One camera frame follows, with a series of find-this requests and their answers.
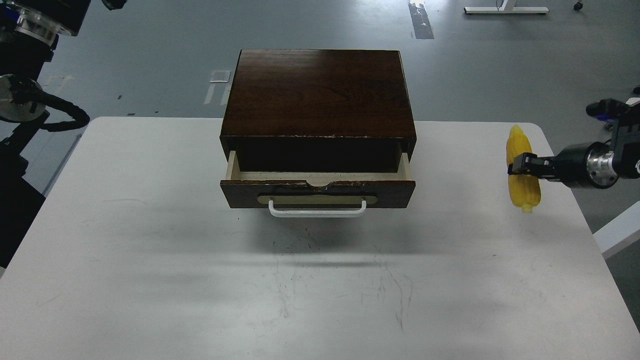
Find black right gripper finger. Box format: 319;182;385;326
507;152;538;177

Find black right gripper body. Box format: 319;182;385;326
533;142;620;190

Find yellow corn cob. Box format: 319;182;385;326
505;124;541;214

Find wooden drawer with white handle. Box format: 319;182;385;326
220;152;417;218

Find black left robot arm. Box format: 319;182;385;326
0;0;90;270

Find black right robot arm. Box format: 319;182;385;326
506;98;639;192

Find dark wooden drawer cabinet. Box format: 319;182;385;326
219;48;418;173

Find white desk leg base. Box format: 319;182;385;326
463;0;550;15

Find grey floor tape strip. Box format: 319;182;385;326
407;0;435;40

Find white floor tape marks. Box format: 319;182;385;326
203;69;233;105

